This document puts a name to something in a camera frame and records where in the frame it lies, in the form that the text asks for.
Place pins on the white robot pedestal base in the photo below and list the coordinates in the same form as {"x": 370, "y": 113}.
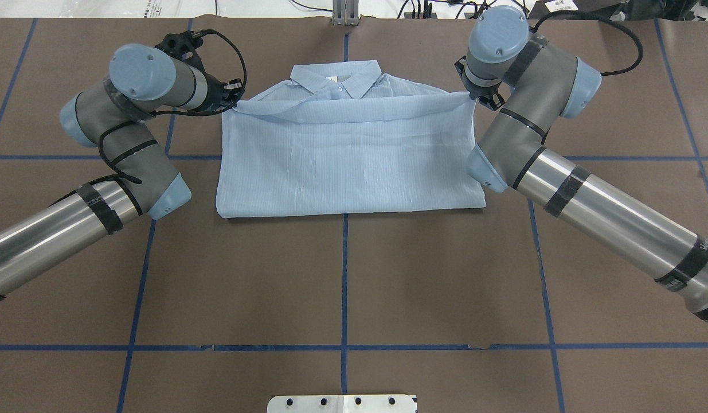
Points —
{"x": 344, "y": 403}

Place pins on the aluminium frame post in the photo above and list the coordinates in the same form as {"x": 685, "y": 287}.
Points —
{"x": 345, "y": 13}

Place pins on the light blue button-up shirt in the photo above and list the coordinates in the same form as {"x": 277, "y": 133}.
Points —
{"x": 347, "y": 138}

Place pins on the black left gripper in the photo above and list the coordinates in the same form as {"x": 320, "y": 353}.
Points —
{"x": 216, "y": 94}

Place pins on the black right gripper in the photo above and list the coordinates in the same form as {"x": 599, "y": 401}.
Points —
{"x": 490, "y": 98}

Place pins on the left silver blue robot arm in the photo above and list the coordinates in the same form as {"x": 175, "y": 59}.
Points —
{"x": 143, "y": 82}

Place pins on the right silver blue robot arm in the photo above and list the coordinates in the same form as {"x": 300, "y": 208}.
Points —
{"x": 613, "y": 157}

